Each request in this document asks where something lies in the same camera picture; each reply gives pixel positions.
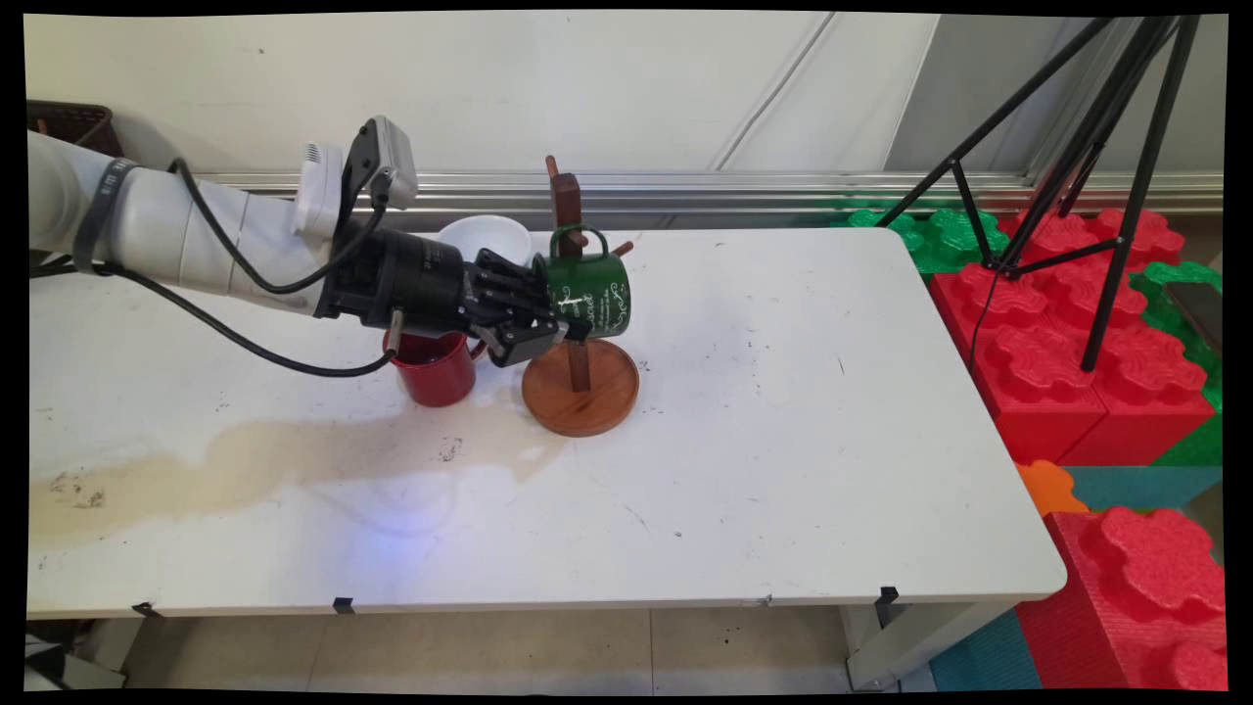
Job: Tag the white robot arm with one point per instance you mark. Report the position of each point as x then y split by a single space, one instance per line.
176 235

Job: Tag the teal foam block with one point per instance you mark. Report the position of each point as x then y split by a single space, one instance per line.
989 656

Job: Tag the large red foam block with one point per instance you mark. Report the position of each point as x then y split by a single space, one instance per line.
1038 392

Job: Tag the orange foam piece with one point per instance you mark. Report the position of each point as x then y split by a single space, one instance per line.
1047 488

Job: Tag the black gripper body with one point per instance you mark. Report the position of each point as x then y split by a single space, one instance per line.
401 284

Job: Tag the black tripod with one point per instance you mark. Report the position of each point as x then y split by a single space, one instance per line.
1138 196

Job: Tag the dark brown wicker basket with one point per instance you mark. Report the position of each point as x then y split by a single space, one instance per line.
69 122

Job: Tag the teal foam mat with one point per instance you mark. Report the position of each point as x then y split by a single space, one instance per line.
1145 487

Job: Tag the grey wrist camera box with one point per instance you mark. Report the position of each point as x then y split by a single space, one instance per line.
392 157

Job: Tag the green foam block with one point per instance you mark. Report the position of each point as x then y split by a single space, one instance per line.
1196 446
940 245

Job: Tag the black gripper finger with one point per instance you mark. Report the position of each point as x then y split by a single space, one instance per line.
524 343
509 272

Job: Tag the green enamel mug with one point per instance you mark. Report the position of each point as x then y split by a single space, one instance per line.
597 294

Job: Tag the white and blue bowl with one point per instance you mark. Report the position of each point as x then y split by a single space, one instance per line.
485 235

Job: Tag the brown wooden mug tree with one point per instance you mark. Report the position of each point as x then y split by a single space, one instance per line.
578 392

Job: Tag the red enamel mug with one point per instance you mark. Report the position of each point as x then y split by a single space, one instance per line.
436 377

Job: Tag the aluminium wall rail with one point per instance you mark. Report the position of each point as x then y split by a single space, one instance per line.
783 191

